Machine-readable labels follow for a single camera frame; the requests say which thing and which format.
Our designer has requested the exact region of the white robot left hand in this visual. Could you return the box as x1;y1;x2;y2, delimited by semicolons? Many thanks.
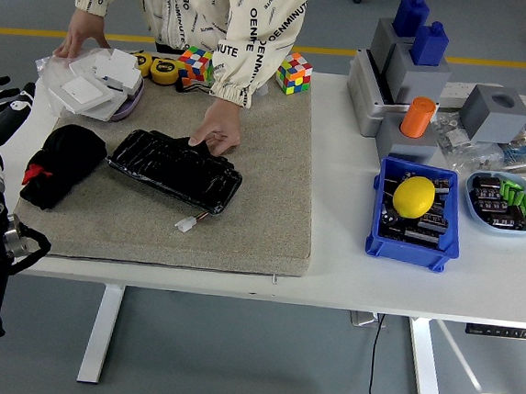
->
0;74;39;183

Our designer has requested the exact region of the person's right hand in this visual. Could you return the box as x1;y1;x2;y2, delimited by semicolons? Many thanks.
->
52;5;115;63

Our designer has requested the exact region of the person's left hand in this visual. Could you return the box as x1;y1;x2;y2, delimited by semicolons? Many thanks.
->
186;94;246;159

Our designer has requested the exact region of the black rag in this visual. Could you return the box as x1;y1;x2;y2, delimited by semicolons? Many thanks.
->
17;119;112;215

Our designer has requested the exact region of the glossy black panel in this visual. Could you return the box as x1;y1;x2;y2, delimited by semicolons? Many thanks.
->
103;126;247;218

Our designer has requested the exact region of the black table control panel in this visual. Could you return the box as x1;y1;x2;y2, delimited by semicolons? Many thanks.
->
464;321;526;341

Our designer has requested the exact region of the white folded cardboard box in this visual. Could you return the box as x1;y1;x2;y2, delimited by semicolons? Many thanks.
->
90;46;144;95

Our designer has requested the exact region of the colourful puzzle cube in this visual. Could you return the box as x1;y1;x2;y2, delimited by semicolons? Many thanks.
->
274;50;315;98
175;44;216;87

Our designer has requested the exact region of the yellow tape measure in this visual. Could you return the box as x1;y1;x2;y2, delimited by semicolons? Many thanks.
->
148;55;182;88
130;49;155;78

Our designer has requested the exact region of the white flat plastic box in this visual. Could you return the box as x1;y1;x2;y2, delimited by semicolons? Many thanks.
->
44;72;131;125

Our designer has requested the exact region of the grey-brown mat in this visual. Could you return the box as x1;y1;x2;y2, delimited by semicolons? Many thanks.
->
10;41;327;280

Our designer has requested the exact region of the lilac plastic tray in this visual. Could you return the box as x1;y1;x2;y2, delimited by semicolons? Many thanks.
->
107;73;147;126

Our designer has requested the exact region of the flat light grey case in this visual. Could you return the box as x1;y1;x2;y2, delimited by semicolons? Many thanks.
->
341;47;401;140

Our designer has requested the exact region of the grey square block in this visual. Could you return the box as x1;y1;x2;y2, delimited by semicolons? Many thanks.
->
374;110;442;166
384;40;455;109
367;16;418;80

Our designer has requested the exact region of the silver-topped black capacitor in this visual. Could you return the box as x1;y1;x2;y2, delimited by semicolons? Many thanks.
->
378;205;400;227

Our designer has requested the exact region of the orange cylinder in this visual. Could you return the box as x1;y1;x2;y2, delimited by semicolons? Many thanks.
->
398;94;439;141

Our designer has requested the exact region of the yellow lemon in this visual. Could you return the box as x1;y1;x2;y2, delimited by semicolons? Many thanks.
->
390;174;438;221

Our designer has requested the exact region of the blue bottle-shaped block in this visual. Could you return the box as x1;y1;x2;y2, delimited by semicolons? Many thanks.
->
390;0;432;41
408;18;452;69

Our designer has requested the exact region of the blue plastic bin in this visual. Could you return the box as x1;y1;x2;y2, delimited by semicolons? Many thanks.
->
362;154;469;275

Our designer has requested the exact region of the black cylindrical capacitor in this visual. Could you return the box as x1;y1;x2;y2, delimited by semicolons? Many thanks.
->
472;186;504;203
416;213;450;235
486;211;519;230
473;198;509;215
431;176;453;195
470;174;503;190
402;226;442;248

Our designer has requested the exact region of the clear bag of metal parts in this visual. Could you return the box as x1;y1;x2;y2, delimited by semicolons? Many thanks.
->
430;109;478;156

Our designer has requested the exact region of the white table leg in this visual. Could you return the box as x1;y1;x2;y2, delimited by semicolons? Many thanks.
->
401;316;453;394
75;281;126;387

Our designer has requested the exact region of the grey box under table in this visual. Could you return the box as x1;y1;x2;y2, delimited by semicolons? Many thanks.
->
349;309;388;330

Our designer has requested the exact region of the clear bag of small parts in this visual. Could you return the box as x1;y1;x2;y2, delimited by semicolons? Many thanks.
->
453;140;508;180

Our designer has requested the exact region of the grey block with round hole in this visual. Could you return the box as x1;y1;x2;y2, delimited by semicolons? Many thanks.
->
456;82;526;147

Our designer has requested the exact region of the light blue oval tray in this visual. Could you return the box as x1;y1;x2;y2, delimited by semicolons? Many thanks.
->
461;167;526;238

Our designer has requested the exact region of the bundle of blue resistors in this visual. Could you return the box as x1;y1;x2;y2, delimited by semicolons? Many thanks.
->
500;137;526;168

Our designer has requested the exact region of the black wrist strap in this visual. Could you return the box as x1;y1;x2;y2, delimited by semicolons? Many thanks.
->
173;77;212;96

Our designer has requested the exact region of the white wire connector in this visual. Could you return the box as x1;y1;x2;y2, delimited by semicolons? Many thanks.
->
173;208;210;235

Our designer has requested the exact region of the hanging black cable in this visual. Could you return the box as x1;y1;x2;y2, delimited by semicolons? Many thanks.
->
366;312;386;394

